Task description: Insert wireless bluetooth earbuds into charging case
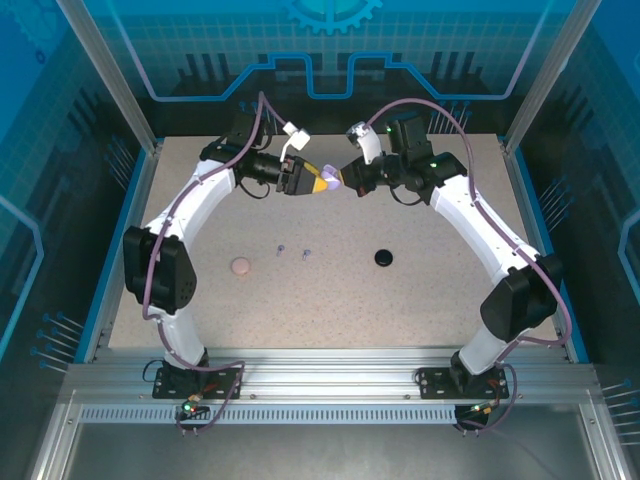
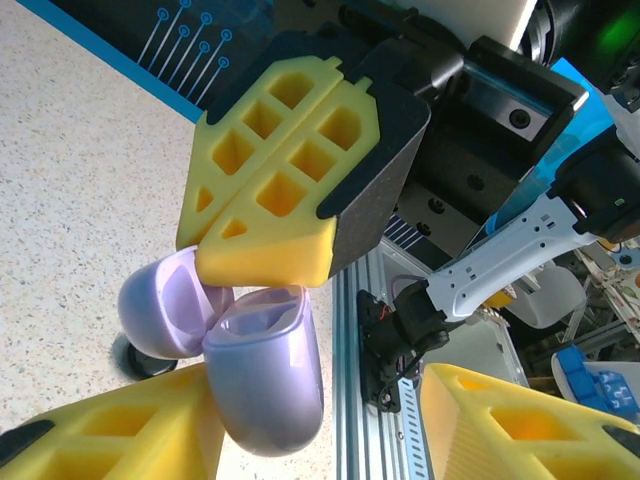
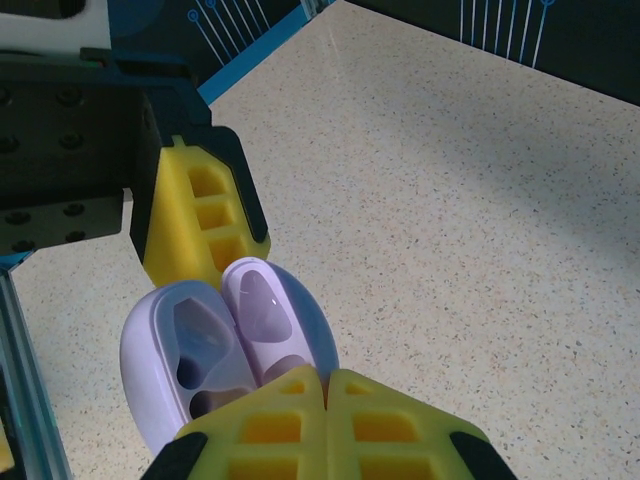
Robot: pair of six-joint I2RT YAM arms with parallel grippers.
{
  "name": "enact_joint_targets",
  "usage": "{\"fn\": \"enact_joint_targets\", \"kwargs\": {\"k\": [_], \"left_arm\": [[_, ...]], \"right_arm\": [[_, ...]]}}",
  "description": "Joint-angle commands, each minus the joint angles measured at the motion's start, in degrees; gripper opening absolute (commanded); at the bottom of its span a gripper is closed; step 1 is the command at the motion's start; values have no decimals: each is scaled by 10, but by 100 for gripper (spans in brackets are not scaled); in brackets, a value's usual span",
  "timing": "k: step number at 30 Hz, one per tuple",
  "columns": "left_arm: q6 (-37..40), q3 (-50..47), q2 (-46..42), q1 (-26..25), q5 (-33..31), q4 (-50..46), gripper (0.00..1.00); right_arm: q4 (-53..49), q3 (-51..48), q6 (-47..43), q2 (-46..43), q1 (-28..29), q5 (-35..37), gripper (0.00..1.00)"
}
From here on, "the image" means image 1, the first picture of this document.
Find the black earbud charging case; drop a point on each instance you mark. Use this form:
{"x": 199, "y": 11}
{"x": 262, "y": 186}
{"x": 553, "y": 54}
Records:
{"x": 384, "y": 257}

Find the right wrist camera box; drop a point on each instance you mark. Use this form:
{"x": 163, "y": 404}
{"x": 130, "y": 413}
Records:
{"x": 367, "y": 142}

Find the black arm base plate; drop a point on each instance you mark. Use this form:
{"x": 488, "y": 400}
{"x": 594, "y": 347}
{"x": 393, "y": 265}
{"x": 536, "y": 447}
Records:
{"x": 432, "y": 385}
{"x": 227, "y": 380}

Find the aluminium table side rail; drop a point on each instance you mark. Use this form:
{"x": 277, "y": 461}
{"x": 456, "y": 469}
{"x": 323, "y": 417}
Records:
{"x": 144, "y": 190}
{"x": 520, "y": 190}

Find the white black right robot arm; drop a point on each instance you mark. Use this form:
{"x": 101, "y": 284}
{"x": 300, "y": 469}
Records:
{"x": 480, "y": 225}

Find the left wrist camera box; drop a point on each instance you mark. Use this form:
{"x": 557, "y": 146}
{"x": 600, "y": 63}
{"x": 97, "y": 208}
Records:
{"x": 299, "y": 139}

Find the small LED connector board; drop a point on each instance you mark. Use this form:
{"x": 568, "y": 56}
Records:
{"x": 479, "y": 410}
{"x": 189, "y": 408}

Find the purple earbud charging case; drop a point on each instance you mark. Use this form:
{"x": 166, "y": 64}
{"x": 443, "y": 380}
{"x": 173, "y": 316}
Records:
{"x": 331, "y": 175}

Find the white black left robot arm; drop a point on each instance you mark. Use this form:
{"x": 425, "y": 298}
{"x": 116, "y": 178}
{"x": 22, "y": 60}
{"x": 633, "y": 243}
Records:
{"x": 175, "y": 210}

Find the blue table edge strip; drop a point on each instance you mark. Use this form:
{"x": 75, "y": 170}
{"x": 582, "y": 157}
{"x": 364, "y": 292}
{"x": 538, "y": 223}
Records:
{"x": 534, "y": 200}
{"x": 129, "y": 200}

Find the grey metal panel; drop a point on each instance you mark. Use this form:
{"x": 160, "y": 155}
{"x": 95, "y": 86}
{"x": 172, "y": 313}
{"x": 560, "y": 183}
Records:
{"x": 325, "y": 455}

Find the wide aluminium mounting rail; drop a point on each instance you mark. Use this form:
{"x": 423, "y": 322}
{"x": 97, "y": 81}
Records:
{"x": 325, "y": 370}

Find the aluminium frame post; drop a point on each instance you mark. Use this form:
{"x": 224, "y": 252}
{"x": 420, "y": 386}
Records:
{"x": 552, "y": 75}
{"x": 115, "y": 75}

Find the pink earbud charging case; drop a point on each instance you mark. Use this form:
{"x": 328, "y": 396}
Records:
{"x": 241, "y": 265}

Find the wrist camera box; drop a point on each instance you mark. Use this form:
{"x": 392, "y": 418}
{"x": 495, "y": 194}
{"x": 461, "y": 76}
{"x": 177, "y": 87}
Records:
{"x": 299, "y": 139}
{"x": 367, "y": 142}

